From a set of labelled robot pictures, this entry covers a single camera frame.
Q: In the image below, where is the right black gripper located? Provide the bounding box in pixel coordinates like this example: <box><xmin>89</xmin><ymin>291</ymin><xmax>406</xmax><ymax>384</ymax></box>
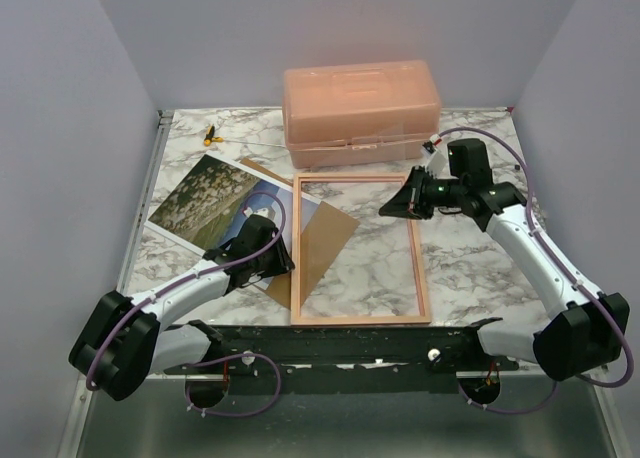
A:
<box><xmin>380</xmin><ymin>164</ymin><xmax>466</xmax><ymax>220</ymax></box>

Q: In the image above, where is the brown cardboard backing board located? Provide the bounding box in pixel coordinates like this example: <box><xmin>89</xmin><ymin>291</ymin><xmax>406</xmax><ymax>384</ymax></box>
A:
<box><xmin>240</xmin><ymin>158</ymin><xmax>360</xmax><ymax>309</ymax></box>

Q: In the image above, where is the pink wooden picture frame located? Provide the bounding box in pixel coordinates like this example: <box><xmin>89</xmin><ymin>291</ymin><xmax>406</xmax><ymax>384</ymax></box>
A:
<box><xmin>290</xmin><ymin>172</ymin><xmax>432</xmax><ymax>327</ymax></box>

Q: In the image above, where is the landscape photo print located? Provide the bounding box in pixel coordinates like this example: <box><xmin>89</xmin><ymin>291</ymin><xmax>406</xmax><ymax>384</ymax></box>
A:
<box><xmin>147</xmin><ymin>153</ymin><xmax>293</xmax><ymax>291</ymax></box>

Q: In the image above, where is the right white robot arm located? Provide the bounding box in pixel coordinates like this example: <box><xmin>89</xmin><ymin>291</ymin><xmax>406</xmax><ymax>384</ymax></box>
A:
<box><xmin>379</xmin><ymin>138</ymin><xmax>630</xmax><ymax>382</ymax></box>

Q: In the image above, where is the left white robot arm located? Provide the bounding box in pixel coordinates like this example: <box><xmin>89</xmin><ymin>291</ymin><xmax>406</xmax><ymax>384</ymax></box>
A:
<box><xmin>68</xmin><ymin>215</ymin><xmax>294</xmax><ymax>401</ymax></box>

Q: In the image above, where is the pink translucent plastic toolbox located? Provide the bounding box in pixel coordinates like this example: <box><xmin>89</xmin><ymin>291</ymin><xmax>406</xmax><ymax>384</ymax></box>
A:
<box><xmin>282</xmin><ymin>60</ymin><xmax>441</xmax><ymax>169</ymax></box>

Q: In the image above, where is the yellow black screwdriver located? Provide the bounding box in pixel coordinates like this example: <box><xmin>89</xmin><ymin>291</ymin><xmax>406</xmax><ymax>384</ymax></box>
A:
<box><xmin>203</xmin><ymin>125</ymin><xmax>284</xmax><ymax>148</ymax></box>

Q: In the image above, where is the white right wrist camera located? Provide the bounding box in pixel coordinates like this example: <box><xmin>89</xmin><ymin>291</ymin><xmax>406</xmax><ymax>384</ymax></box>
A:
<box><xmin>422</xmin><ymin>134</ymin><xmax>448</xmax><ymax>178</ymax></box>

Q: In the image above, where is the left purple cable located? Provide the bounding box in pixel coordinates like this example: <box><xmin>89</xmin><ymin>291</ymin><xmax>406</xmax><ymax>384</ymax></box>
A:
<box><xmin>85</xmin><ymin>191</ymin><xmax>287</xmax><ymax>419</ymax></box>

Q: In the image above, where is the purple cable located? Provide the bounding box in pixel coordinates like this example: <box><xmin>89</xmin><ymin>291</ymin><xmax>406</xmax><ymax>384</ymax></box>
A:
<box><xmin>85</xmin><ymin>191</ymin><xmax>287</xmax><ymax>419</ymax></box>
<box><xmin>434</xmin><ymin>126</ymin><xmax>635</xmax><ymax>414</ymax></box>

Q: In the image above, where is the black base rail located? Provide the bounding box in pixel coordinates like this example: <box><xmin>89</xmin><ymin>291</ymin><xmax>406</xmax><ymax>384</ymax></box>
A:
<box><xmin>102</xmin><ymin>320</ymin><xmax>521</xmax><ymax>394</ymax></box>

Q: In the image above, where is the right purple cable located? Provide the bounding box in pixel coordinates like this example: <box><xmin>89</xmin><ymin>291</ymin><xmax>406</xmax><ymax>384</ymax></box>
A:
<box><xmin>434</xmin><ymin>126</ymin><xmax>635</xmax><ymax>414</ymax></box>

